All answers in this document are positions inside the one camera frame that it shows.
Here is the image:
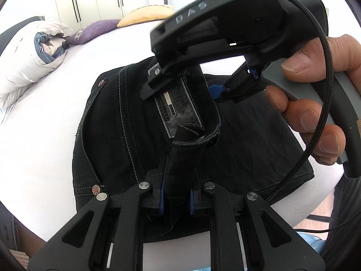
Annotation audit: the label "white bed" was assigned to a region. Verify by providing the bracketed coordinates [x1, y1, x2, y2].
[0, 4, 352, 271]

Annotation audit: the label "person's right hand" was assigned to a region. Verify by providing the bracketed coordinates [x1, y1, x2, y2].
[264, 34, 361, 166]

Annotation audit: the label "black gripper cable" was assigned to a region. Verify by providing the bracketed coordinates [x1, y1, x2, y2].
[251, 0, 337, 204]

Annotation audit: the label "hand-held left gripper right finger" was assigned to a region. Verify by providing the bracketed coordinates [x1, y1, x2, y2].
[188, 172, 325, 271]

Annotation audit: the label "grey padded headboard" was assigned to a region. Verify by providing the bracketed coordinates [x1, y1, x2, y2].
[0, 15, 46, 52]

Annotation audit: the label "yellow cushion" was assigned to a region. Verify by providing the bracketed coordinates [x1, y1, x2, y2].
[117, 5, 175, 28]

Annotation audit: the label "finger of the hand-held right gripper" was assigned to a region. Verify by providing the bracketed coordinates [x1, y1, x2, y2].
[141, 58, 188, 101]
[208, 61, 263, 104]

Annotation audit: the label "black denim pants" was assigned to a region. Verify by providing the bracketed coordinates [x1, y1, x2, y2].
[72, 56, 315, 244]

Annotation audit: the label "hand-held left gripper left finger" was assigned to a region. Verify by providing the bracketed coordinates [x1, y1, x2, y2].
[27, 154, 170, 271]

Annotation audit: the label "light blue cloth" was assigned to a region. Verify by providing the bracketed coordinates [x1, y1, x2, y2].
[297, 230, 329, 256]

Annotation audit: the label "purple cushion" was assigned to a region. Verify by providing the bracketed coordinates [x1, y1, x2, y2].
[66, 19, 122, 46]

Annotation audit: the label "rolled white duvet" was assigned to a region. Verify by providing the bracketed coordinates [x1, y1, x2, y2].
[0, 21, 74, 108]

